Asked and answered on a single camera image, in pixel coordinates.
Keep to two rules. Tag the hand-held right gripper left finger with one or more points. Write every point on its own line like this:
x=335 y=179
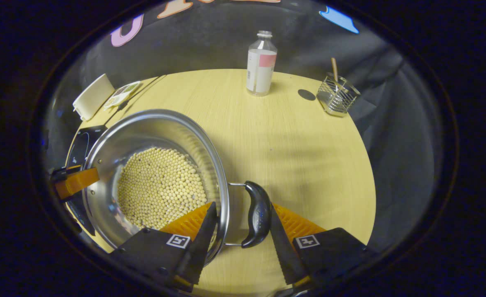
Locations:
x=201 y=247

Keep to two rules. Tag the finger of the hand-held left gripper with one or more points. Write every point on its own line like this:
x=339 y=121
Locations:
x=78 y=181

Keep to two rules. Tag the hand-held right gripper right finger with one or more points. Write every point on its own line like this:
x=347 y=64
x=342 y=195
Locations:
x=284 y=251

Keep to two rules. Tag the black induction cooktop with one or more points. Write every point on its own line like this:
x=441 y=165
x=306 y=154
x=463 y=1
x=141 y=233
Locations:
x=82 y=144

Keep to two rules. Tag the pile of yellow soybeans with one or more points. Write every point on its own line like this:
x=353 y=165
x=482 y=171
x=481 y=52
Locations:
x=160 y=185

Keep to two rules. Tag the white toaster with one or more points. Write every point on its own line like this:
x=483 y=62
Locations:
x=92 y=97

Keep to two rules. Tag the white divided dish of beans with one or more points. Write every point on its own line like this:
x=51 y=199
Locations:
x=121 y=95

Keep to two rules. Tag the clear bottle with red label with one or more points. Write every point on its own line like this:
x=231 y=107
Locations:
x=259 y=70

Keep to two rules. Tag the wooden stick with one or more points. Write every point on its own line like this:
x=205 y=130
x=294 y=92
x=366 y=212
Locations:
x=334 y=68

